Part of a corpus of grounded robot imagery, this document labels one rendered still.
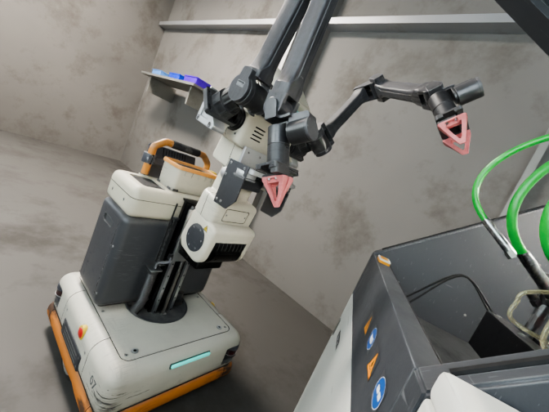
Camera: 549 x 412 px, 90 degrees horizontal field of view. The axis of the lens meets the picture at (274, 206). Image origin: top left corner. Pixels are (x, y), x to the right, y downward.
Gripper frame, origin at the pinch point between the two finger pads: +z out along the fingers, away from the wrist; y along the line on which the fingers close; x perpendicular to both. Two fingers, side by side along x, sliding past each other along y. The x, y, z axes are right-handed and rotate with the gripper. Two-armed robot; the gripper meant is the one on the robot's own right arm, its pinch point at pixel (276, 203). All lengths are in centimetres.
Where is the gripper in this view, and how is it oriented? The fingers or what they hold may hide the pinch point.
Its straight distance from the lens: 67.3
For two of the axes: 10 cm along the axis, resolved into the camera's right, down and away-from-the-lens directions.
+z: -0.3, 9.9, -1.5
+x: -8.0, 0.6, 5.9
